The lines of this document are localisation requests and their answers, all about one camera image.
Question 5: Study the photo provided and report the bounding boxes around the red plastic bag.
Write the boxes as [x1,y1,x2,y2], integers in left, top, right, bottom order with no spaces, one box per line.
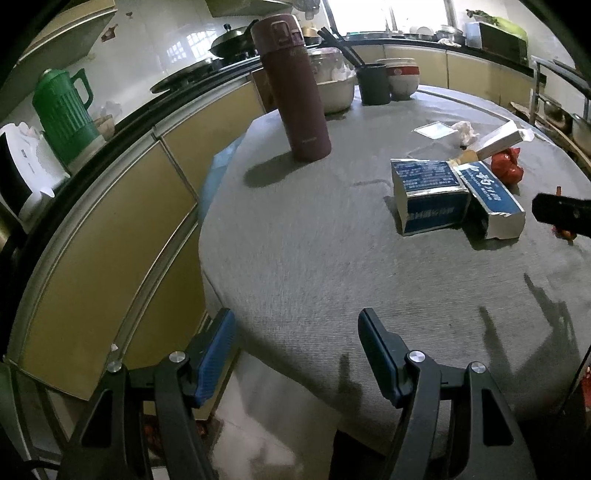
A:
[491,147,524,186]

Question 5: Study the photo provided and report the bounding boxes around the white long box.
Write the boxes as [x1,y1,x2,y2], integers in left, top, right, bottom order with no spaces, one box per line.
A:
[468,121,524,160]

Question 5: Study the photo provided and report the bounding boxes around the dark blue carton box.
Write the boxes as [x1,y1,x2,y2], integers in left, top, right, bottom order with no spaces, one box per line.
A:
[391,159,470,236]

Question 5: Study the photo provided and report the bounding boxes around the metal storage rack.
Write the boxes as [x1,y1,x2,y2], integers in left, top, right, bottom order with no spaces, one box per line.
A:
[528,56,590,177]

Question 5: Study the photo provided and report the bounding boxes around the crumpled white tissue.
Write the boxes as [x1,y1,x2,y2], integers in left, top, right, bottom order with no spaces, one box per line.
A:
[451,120,480,148]

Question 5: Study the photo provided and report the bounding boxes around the grey tablecloth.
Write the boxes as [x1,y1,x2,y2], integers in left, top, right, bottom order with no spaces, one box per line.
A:
[198,87,590,438]

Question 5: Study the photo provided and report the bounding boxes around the clear plastic sheet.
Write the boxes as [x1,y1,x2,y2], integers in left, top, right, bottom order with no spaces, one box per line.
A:
[414,122,458,140]

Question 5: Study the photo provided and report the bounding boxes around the black microwave oven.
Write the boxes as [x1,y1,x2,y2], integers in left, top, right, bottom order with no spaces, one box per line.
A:
[465,22,528,65]

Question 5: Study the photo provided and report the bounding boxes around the stacked red white bowls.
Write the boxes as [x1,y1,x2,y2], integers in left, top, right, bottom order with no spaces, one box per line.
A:
[378,58,420,100]

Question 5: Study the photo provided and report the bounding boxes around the dark chopstick holder cup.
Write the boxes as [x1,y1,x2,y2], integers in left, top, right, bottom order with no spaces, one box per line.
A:
[356,63,391,106]

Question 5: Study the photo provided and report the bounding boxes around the white electric kettle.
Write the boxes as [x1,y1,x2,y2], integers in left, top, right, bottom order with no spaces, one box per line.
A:
[1,122,70,226]

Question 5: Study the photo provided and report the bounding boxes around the steel pot with lid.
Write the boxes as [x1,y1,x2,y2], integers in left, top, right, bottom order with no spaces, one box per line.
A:
[308,47,356,115]

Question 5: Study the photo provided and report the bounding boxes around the green thermos jug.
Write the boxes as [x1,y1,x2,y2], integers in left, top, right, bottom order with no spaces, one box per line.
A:
[32,69,100,166]

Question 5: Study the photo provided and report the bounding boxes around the maroon thermos bottle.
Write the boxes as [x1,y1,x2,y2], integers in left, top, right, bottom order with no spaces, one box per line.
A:
[250,14,332,162]

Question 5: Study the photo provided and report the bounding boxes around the black wok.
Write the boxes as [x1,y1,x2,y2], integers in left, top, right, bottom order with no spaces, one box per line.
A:
[209,19,259,58]

